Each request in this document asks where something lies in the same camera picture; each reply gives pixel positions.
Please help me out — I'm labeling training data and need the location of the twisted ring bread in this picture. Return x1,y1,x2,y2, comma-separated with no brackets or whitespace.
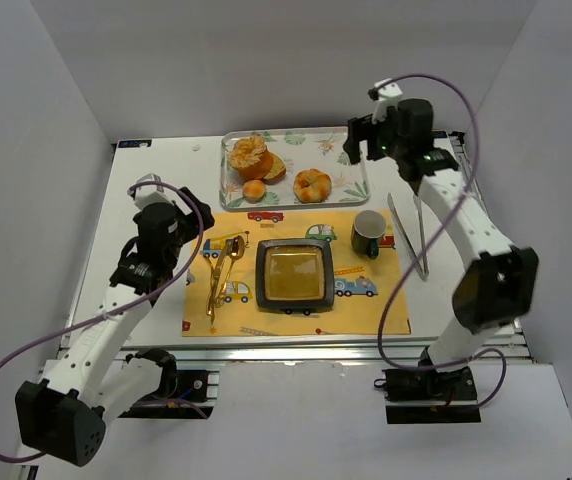
293,169,332,203

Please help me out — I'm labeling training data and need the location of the small round bread roll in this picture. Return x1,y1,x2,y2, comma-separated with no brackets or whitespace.
242,180,266,203

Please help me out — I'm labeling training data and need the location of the gold spoon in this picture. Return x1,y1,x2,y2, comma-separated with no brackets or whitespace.
214,235,246,307

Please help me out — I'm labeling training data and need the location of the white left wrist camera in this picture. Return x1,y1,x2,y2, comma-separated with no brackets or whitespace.
127,173,171,210

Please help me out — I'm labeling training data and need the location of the tall sugared brioche bun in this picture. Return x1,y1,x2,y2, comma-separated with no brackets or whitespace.
228,135,274,181

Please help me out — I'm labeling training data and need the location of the leaf patterned white tray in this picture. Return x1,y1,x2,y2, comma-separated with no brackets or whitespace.
219,127,370,211

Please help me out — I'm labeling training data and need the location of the dark green mug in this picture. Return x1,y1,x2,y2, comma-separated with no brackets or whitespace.
351,210,387,260

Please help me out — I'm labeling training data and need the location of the black square ceramic plate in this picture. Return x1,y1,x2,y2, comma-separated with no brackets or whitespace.
255,238,335,316

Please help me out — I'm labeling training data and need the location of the yellow vehicle print placemat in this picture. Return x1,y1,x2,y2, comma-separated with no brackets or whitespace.
182,209,401,337

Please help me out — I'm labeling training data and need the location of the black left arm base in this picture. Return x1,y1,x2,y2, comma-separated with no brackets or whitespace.
120,348,215,420

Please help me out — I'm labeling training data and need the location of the herb bread slice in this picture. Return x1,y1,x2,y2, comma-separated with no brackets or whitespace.
263,153,287,184

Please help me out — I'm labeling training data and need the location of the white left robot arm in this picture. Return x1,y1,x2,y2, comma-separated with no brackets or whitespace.
15,181,214,467

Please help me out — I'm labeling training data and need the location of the blue label sticker left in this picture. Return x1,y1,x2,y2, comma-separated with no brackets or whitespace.
117,139,152,149

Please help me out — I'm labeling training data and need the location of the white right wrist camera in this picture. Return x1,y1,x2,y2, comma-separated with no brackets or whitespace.
368,78,403,124

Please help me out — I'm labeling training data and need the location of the gold knife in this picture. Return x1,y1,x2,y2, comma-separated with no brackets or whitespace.
207,257,220,324

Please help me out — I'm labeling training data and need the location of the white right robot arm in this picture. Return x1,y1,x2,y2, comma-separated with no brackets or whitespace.
344,99,539,373

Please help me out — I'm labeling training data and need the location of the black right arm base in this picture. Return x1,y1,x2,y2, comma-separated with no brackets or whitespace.
373,367,481,425

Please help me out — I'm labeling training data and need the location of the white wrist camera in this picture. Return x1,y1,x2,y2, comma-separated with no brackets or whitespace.
127,173,171,210
368,78,403,124

